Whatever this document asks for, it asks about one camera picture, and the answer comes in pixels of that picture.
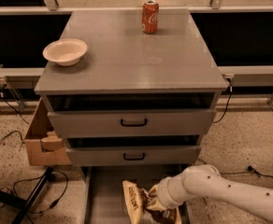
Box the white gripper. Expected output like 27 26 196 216
145 175 187 211

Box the brown chip bag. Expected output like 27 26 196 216
122 180 182 224

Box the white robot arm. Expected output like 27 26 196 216
150 164 273 222

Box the grey bottom drawer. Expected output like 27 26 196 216
82 164 183 224

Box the grey drawer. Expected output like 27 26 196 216
67 136 201 166
49 93 215 138
82 164 183 224

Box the grey middle drawer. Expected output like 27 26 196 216
67 136 201 166

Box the grey drawer cabinet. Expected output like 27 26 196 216
34 8 230 173

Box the grey top drawer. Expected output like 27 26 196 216
49 93 215 138

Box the cardboard box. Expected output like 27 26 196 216
24 100 71 166

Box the black tripod stand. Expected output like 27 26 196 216
0 167 53 224

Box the white paper bowl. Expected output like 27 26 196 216
43 38 88 66

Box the orange soda can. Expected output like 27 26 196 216
142 0 159 34

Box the black middle drawer handle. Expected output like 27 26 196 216
122 153 146 161

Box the black drawer handle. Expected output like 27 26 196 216
120 119 148 128
122 153 146 161

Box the black top drawer handle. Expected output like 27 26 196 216
120 119 148 128

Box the black floor cable right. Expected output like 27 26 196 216
197 158 273 182

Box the black floor cable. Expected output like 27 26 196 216
0 168 69 216
197 158 273 182

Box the black floor cable left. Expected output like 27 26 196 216
0 168 69 216

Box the black cabinet power cable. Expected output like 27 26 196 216
212 77 234 125

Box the metal rail bracket left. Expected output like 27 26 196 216
0 75 26 113

